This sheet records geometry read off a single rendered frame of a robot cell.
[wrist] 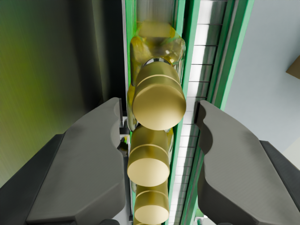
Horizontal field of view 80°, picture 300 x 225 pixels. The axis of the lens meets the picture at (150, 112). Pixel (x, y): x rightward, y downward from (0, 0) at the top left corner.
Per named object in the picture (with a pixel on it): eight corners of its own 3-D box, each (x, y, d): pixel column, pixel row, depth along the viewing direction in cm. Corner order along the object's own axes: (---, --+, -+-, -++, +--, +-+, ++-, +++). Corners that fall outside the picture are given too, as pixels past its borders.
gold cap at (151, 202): (136, 166, 20) (132, 204, 16) (168, 167, 20) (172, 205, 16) (136, 187, 22) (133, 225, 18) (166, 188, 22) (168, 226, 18)
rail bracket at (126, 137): (106, 108, 44) (89, 144, 33) (134, 109, 44) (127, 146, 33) (107, 122, 46) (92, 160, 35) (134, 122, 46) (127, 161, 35)
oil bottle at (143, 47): (140, 21, 34) (126, 40, 15) (170, 22, 34) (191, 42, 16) (140, 52, 37) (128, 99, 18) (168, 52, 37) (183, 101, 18)
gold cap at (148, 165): (131, 122, 17) (124, 156, 13) (168, 123, 17) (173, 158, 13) (131, 150, 19) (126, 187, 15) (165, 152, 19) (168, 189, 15)
